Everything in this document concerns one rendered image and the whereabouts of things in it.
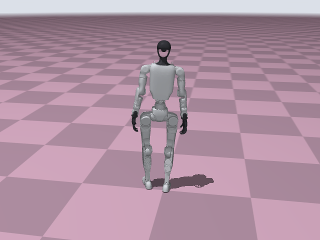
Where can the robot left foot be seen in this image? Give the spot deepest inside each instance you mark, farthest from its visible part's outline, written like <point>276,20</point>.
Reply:
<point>148,184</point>

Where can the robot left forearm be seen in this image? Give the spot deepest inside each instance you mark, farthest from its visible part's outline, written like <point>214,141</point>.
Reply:
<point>137,102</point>

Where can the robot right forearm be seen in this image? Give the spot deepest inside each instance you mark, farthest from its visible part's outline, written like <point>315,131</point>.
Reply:
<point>183,104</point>

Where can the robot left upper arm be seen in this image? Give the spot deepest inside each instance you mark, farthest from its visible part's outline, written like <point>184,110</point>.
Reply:
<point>145,69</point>

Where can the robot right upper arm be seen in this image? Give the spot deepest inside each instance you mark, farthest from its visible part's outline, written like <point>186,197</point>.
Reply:
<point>179,71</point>

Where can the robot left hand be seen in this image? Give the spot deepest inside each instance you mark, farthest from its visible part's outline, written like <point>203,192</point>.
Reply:
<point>134,116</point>

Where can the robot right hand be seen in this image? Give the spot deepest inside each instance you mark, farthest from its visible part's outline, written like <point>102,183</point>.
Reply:
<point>184,124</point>

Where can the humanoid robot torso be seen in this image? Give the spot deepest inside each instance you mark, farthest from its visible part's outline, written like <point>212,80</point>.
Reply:
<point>161,84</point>

